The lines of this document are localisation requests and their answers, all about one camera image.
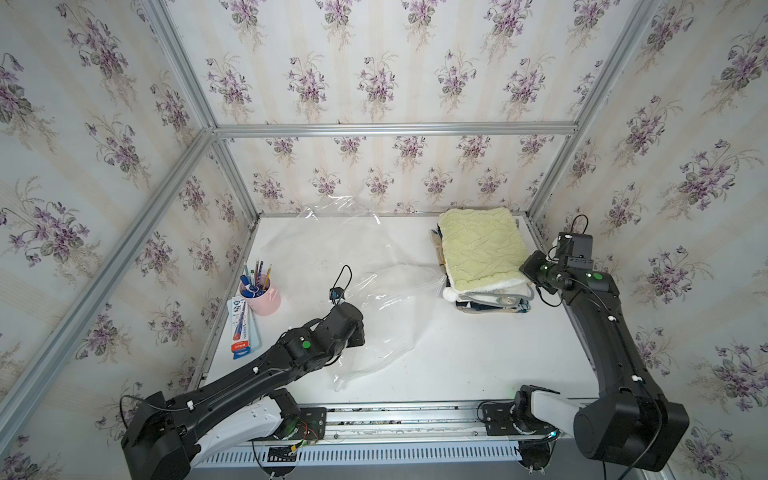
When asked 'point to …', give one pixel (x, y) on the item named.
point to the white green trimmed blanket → (500, 295)
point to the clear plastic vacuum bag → (392, 293)
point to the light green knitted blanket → (481, 248)
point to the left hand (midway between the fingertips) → (364, 328)
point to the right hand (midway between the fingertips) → (531, 265)
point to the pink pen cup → (262, 297)
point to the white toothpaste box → (244, 328)
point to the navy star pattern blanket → (472, 305)
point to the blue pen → (246, 282)
